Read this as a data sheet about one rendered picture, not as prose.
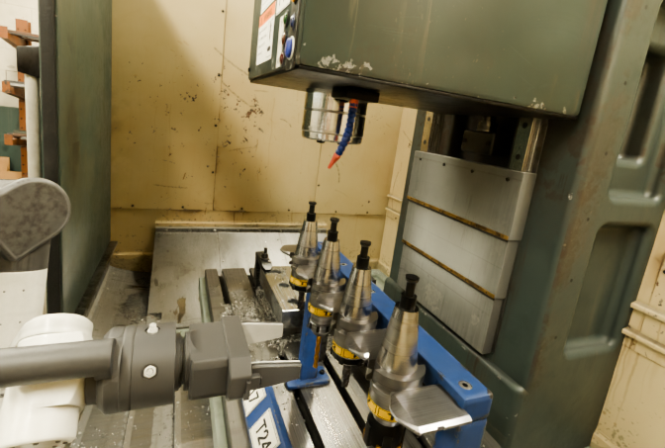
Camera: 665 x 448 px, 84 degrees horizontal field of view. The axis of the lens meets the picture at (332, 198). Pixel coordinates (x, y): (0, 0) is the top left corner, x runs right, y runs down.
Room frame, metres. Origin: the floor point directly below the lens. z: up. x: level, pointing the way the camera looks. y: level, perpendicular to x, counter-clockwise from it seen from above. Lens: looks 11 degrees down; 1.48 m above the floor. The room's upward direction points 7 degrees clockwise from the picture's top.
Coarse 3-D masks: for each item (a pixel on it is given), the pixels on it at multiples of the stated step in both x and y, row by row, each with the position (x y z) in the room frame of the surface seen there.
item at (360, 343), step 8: (384, 328) 0.46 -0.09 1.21; (352, 336) 0.43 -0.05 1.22; (360, 336) 0.43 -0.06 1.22; (368, 336) 0.43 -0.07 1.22; (376, 336) 0.43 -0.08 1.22; (344, 344) 0.41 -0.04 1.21; (352, 344) 0.41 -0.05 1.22; (360, 344) 0.41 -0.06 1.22; (368, 344) 0.41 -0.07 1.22; (376, 344) 0.42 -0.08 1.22; (352, 352) 0.40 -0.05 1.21; (360, 352) 0.40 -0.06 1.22; (368, 352) 0.40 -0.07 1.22
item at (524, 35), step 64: (256, 0) 0.97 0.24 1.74; (320, 0) 0.61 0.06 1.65; (384, 0) 0.65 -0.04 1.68; (448, 0) 0.70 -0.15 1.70; (512, 0) 0.75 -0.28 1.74; (576, 0) 0.82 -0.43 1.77; (320, 64) 0.61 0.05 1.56; (384, 64) 0.65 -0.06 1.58; (448, 64) 0.71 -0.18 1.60; (512, 64) 0.76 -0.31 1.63; (576, 64) 0.83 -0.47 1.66
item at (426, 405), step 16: (400, 400) 0.32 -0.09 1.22; (416, 400) 0.33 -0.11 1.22; (432, 400) 0.33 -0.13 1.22; (448, 400) 0.33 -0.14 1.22; (400, 416) 0.30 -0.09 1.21; (416, 416) 0.31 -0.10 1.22; (432, 416) 0.31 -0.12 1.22; (448, 416) 0.31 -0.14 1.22; (464, 416) 0.31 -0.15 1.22; (416, 432) 0.29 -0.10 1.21; (432, 432) 0.29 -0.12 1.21
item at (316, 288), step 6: (312, 276) 0.57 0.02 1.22; (312, 282) 0.57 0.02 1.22; (318, 282) 0.55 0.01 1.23; (342, 282) 0.57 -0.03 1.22; (312, 288) 0.57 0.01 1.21; (318, 288) 0.55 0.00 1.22; (324, 288) 0.54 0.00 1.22; (330, 288) 0.54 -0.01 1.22; (336, 288) 0.55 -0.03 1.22; (342, 288) 0.56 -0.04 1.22; (312, 294) 0.55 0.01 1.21; (318, 294) 0.55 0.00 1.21
